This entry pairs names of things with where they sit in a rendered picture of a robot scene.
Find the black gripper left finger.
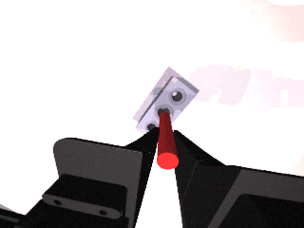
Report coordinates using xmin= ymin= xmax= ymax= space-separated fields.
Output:
xmin=52 ymin=126 xmax=160 ymax=228

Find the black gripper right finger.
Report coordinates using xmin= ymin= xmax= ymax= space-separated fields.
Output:
xmin=173 ymin=130 xmax=304 ymax=228

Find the red peg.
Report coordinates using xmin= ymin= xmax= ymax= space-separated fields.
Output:
xmin=157 ymin=112 xmax=179 ymax=170

